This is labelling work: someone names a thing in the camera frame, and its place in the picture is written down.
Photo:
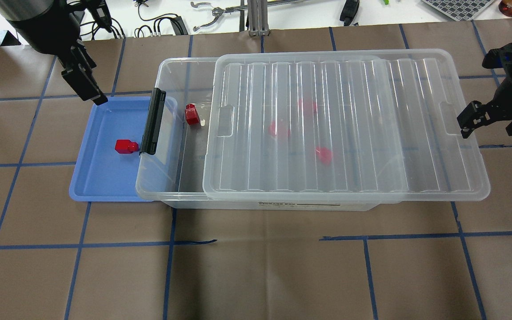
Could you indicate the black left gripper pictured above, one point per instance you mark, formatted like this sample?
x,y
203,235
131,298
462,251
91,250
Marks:
x,y
45,33

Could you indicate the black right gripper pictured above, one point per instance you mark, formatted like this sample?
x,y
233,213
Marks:
x,y
508,95

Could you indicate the red block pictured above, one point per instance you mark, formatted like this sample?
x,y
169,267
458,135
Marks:
x,y
307,107
324,155
125,146
191,115
279,129

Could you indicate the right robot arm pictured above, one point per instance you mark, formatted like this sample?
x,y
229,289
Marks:
x,y
476,114

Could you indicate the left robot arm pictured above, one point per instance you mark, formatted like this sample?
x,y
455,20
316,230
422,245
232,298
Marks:
x,y
97,8

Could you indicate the clear plastic box lid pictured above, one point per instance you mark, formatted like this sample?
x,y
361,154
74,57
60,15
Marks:
x,y
440,165

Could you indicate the clear plastic storage box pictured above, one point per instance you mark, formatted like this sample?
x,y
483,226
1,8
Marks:
x,y
185,169

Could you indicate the blue plastic tray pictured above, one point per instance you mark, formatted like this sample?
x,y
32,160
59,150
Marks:
x,y
103,175

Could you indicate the checkered calibration board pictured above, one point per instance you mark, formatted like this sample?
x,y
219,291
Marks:
x,y
463,10

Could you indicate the red block under lid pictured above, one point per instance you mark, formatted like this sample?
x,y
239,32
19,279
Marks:
x,y
307,107
279,129
324,155

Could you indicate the black box latch handle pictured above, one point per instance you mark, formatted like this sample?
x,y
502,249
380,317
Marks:
x,y
153,121

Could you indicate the aluminium frame post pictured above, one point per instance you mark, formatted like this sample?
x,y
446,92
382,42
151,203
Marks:
x,y
258,18

